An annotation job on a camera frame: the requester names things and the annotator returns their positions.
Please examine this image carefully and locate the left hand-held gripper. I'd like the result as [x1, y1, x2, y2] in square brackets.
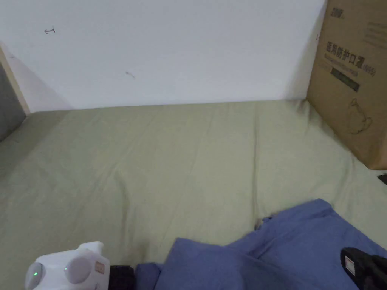
[25, 241, 136, 290]

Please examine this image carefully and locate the brown cardboard carton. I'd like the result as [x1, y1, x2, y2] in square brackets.
[306, 0, 387, 170]

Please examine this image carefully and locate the bed with pale green sheet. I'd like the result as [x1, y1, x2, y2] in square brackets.
[0, 99, 387, 290]

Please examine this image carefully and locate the blue shirt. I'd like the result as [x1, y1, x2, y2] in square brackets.
[135, 198, 387, 290]

